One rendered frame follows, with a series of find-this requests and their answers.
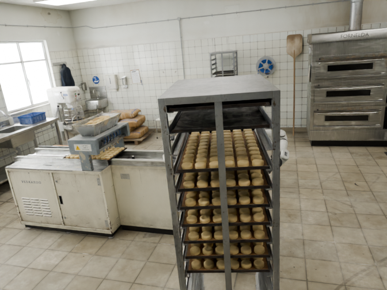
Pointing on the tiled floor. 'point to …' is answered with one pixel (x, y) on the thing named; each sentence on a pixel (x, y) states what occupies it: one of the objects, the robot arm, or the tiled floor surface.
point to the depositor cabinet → (65, 198)
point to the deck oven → (348, 88)
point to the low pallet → (139, 138)
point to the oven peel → (295, 42)
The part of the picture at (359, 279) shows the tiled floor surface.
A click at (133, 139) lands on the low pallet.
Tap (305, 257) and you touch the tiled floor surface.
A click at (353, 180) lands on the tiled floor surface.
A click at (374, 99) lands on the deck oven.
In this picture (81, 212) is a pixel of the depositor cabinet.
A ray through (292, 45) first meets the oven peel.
